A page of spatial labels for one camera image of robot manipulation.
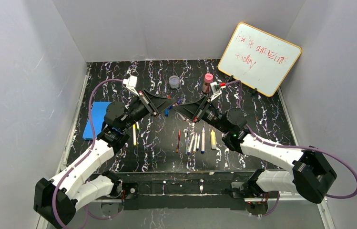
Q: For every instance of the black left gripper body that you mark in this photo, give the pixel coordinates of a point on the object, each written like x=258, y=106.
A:
x=148, y=103

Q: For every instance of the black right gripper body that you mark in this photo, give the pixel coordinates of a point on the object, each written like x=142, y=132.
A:
x=203, y=109

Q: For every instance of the yellow capped pen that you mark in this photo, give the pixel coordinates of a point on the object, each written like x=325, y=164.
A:
x=134, y=135

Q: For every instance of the blue capped white marker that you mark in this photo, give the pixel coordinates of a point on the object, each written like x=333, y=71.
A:
x=203, y=141

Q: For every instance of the orange yellow highlighter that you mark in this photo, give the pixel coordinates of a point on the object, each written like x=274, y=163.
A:
x=213, y=140

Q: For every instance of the purple white marker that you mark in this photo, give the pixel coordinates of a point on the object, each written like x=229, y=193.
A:
x=190, y=146

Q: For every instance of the checkered black white pen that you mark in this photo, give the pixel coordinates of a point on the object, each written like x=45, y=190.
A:
x=186, y=142

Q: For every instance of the blue red marker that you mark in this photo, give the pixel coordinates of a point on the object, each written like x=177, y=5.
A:
x=198, y=142

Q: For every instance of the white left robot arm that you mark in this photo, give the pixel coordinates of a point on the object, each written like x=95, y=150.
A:
x=59, y=198

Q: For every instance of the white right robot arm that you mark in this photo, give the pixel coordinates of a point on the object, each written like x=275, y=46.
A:
x=304, y=171

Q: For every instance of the blue foam pad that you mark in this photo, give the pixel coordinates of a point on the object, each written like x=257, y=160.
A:
x=98, y=113

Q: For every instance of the clear round plastic container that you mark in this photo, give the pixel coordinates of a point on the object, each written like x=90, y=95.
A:
x=174, y=82

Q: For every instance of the pink capped bottle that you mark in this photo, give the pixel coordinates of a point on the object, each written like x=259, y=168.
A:
x=208, y=79

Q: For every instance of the yellow framed whiteboard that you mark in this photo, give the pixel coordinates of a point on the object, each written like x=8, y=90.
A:
x=258, y=59

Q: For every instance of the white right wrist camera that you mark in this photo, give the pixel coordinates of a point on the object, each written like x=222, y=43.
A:
x=216, y=90

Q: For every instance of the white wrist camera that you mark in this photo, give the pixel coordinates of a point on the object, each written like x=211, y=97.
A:
x=216, y=90
x=130, y=84

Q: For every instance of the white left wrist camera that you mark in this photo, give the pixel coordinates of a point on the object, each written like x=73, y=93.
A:
x=130, y=84

